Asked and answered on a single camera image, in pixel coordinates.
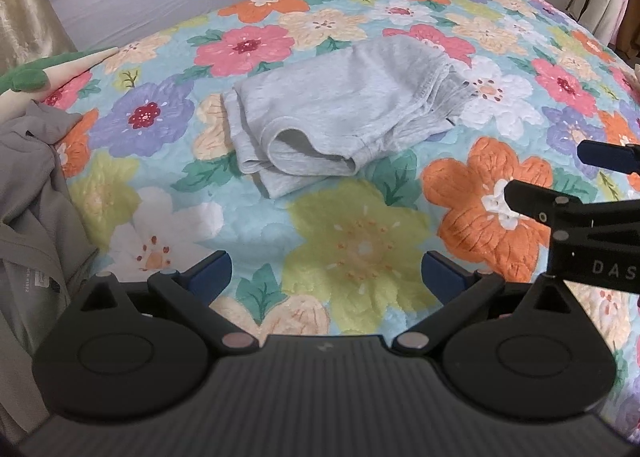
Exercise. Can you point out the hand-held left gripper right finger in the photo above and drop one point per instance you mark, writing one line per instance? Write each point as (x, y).
(442, 273)

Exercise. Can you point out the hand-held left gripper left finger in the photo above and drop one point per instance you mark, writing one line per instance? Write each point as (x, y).
(210, 273)

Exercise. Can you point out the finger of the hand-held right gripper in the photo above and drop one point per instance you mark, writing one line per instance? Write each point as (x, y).
(597, 153)
(525, 198)

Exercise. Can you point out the light grey pants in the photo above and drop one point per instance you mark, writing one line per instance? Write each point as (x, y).
(340, 102)

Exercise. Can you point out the floral bedspread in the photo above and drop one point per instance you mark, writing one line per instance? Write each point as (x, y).
(350, 247)

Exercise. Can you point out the pink hanging garment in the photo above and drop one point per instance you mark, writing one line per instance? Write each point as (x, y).
(622, 7)

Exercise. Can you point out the cream hanging garment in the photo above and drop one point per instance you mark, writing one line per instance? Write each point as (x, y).
(597, 2)

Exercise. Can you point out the olive grey garment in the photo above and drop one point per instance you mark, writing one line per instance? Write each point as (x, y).
(35, 217)

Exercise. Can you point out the green and cream plush toy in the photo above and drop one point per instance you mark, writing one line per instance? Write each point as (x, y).
(30, 77)

